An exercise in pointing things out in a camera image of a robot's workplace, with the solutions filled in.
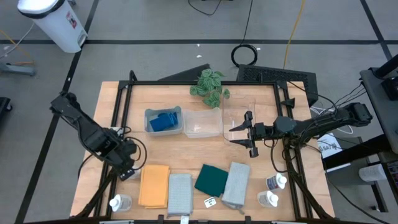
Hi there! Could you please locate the grey rounded pad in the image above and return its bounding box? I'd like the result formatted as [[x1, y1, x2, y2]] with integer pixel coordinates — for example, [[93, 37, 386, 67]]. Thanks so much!
[[358, 164, 388, 183]]

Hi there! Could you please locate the coiled black cable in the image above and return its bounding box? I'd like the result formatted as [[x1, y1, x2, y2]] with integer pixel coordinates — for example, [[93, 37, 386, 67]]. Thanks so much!
[[231, 0, 259, 68]]

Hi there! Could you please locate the grey waffle weave towel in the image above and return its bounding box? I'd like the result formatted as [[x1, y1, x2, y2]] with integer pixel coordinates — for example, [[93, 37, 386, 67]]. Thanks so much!
[[167, 173, 194, 217], [221, 161, 251, 215]]

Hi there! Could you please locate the black aluminium table frame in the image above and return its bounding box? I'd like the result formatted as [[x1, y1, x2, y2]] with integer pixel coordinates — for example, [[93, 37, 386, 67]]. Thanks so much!
[[74, 70, 330, 224]]

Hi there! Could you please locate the orange cloth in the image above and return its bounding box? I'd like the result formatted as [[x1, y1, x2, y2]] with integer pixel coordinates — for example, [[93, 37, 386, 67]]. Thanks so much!
[[138, 164, 171, 209]]

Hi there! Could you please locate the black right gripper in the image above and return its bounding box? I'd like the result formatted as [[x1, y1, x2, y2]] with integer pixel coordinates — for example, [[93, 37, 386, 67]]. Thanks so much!
[[229, 111, 275, 159]]

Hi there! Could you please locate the yellow cable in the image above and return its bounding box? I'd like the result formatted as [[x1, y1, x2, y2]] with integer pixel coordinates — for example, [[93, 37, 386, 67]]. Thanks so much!
[[282, 0, 307, 70]]

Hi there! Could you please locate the artificial striped green plant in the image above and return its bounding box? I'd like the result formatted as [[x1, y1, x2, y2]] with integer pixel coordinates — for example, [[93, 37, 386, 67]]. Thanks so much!
[[189, 68, 231, 109]]

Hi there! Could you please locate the dark green cloth napkin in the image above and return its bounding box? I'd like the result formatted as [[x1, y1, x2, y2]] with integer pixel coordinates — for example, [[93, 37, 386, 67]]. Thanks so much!
[[194, 164, 229, 198]]

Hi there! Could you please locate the clear plastic bin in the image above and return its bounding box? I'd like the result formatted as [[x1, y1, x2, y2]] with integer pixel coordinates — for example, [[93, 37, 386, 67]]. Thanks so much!
[[222, 96, 257, 146]]

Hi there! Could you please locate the grey desk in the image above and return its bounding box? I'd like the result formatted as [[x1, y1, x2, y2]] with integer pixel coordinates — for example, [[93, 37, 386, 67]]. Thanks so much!
[[359, 54, 398, 156]]

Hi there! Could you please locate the grey floor stand foot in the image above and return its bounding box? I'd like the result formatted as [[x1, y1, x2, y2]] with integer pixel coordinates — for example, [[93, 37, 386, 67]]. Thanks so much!
[[0, 62, 37, 77]]

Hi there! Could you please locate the black flat panel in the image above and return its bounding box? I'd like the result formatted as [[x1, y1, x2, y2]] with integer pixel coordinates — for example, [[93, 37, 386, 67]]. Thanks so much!
[[157, 63, 211, 82]]

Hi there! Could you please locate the black floor cable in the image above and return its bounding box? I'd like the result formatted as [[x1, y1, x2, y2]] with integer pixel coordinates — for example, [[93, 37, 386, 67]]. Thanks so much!
[[188, 0, 223, 16]]

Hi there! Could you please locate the white pedal trash can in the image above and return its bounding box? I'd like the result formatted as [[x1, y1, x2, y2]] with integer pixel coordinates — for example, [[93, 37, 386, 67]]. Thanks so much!
[[17, 0, 89, 54]]

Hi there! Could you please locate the translucent white plastic bin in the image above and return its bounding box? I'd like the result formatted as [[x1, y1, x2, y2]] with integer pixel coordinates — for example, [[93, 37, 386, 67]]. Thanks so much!
[[182, 108, 223, 139]]

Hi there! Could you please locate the white paper note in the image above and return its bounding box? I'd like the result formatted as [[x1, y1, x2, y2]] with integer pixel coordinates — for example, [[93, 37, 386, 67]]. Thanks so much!
[[317, 133, 343, 159]]

